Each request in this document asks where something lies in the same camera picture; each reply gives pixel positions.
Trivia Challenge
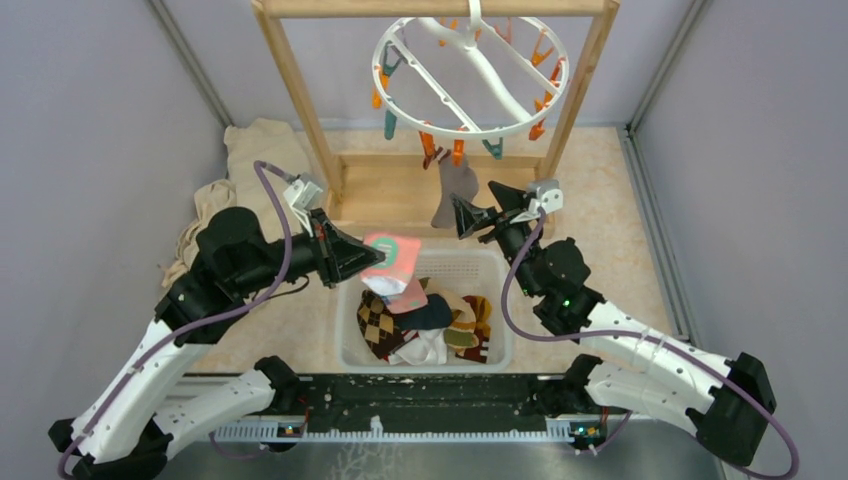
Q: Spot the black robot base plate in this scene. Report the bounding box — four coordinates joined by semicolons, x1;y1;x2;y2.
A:
235;354;631;435

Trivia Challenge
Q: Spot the orange clothes clip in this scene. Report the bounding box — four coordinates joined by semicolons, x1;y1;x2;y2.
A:
418;131;452;170

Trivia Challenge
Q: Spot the white sock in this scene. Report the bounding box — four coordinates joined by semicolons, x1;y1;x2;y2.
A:
388;329;448;366

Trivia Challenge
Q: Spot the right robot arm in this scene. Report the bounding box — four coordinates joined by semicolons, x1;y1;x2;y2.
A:
450;181;776;467

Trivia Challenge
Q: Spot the white perforated plastic basket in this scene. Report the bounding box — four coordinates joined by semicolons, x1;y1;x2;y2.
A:
335;249;514;375

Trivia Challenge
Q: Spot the white round clip hanger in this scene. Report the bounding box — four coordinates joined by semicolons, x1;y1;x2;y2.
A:
370;1;571;140

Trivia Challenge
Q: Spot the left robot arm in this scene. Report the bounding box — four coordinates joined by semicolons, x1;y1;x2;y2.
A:
49;207;384;479

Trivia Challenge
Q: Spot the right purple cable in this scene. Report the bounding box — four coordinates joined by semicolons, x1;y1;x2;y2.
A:
500;208;801;480

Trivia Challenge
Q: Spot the grey ribbed sock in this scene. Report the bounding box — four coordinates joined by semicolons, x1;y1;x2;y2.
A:
430;155;479;229

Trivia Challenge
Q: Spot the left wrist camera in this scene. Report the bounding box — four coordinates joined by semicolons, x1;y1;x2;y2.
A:
283;173;324;237

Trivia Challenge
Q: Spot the dark blue sock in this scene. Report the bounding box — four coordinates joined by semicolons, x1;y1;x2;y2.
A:
395;294;453;330

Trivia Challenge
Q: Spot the argyle brown sock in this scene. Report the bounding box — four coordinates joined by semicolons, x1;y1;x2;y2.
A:
356;290;415;362

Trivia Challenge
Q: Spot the wooden hanger stand frame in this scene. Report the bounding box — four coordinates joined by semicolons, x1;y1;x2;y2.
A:
252;1;620;237

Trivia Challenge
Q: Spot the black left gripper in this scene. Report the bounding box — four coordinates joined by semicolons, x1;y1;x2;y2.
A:
233;207;386;295

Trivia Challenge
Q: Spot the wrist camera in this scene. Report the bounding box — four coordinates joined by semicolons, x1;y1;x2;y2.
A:
526;178;565;216
283;173;324;237

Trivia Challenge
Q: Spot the aluminium rail front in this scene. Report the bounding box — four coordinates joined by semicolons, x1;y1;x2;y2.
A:
135;374;737;445

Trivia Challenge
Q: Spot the pink sock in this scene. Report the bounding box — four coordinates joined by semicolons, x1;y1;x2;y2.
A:
360;232;428;314

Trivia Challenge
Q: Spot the mustard yellow sock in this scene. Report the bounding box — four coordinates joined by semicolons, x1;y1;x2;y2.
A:
463;295;492;342

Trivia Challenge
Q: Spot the teal clothes clip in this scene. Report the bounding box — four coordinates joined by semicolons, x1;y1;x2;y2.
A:
482;137;504;160

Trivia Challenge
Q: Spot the beige crumpled cloth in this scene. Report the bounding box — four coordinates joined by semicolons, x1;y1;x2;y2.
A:
161;118;318;289

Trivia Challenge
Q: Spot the beige striped ribbed sock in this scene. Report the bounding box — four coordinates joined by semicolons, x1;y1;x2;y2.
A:
421;277;480;351

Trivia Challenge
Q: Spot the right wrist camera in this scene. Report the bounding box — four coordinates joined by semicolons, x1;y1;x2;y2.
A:
526;178;565;216

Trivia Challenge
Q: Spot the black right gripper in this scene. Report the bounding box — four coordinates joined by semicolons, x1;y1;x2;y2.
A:
451;180;542;297

